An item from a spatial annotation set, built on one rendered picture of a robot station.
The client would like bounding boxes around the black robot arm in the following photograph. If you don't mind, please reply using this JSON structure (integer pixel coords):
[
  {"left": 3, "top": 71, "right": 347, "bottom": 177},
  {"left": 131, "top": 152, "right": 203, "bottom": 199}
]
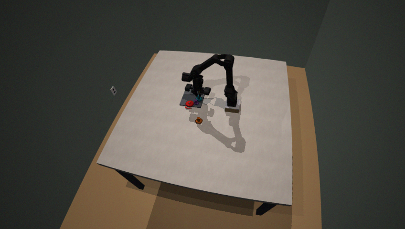
[{"left": 182, "top": 54, "right": 238, "bottom": 107}]

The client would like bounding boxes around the orange gear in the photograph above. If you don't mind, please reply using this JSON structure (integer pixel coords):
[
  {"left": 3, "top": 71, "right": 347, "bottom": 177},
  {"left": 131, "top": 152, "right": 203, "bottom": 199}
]
[{"left": 195, "top": 117, "right": 203, "bottom": 124}]

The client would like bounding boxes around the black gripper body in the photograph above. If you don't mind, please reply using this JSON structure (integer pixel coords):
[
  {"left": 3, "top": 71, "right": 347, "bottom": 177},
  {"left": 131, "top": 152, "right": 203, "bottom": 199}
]
[{"left": 185, "top": 83, "right": 211, "bottom": 95}]

